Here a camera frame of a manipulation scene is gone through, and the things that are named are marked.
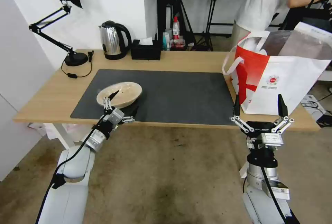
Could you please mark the clear bottle with red cap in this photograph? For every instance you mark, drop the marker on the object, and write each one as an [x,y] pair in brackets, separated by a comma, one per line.
[176,30]

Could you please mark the white table leg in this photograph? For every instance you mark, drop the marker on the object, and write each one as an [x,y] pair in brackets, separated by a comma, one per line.
[62,135]

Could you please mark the pink plastic bag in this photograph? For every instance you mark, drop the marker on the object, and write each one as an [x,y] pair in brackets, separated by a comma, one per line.
[39,128]

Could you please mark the steel electric kettle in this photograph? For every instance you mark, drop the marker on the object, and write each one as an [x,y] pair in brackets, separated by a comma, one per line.
[111,40]

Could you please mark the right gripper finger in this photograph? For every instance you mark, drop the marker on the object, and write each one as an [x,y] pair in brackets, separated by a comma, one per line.
[236,107]
[282,107]

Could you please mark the clear food container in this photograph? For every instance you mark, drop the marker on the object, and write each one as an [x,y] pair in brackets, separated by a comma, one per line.
[179,43]

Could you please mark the black desk lamp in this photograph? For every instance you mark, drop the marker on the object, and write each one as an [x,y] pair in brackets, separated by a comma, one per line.
[74,59]

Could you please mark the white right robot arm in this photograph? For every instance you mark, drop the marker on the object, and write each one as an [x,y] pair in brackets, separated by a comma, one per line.
[259,203]

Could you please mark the white and red takeout bag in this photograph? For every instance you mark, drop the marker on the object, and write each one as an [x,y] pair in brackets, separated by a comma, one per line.
[282,78]

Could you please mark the black chair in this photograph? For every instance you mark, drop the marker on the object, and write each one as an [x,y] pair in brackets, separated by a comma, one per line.
[306,18]

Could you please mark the white tissue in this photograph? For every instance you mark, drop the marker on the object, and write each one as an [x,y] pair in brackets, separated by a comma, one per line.
[146,41]

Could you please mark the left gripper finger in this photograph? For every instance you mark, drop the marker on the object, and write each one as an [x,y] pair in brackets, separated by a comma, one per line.
[107,103]
[133,113]

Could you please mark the teal bottle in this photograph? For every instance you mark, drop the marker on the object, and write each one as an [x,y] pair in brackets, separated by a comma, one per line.
[166,42]

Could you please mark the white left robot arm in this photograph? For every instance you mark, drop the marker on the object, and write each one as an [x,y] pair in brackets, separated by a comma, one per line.
[72,164]

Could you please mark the dark grey desk mat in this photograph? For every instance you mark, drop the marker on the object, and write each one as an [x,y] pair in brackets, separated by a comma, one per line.
[176,97]

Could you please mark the black tissue box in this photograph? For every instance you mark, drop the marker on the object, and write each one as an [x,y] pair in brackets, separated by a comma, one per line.
[145,52]

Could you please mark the beige disposable bowl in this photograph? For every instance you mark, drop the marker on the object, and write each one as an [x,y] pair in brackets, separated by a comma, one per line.
[127,91]

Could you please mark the black metal rack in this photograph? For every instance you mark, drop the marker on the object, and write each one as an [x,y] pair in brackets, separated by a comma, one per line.
[162,6]

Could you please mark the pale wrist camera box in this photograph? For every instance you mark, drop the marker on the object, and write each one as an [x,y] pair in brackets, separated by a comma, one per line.
[271,139]
[116,116]

